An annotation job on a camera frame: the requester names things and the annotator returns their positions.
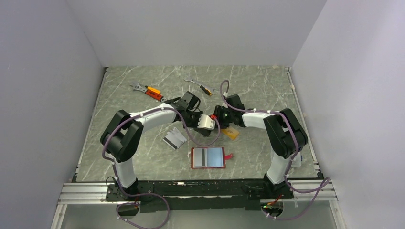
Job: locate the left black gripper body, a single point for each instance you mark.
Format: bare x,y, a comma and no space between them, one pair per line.
192,119

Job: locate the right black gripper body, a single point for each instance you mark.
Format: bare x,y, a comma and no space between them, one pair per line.
224,116

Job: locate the silver VIP card stack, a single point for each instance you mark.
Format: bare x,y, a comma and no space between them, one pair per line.
174,139

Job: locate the single silver card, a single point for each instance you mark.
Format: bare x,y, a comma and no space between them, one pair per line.
199,157

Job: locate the red leather card holder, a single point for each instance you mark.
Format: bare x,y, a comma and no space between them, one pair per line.
216,158

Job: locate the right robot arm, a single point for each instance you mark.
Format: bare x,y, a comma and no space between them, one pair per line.
286,135

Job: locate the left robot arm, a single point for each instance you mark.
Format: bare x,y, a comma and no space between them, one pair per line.
121,138

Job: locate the orange gold card stack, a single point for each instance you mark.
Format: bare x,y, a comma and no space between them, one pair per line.
231,132

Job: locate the orange red adjustable wrench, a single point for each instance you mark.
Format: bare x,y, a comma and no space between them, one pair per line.
150,91

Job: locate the clear plastic parts box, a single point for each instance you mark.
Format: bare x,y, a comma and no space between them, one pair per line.
297,161

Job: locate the black yellow handled wrench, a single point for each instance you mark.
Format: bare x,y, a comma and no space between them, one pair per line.
206,89

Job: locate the black aluminium base frame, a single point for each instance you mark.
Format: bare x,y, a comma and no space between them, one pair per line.
197,194

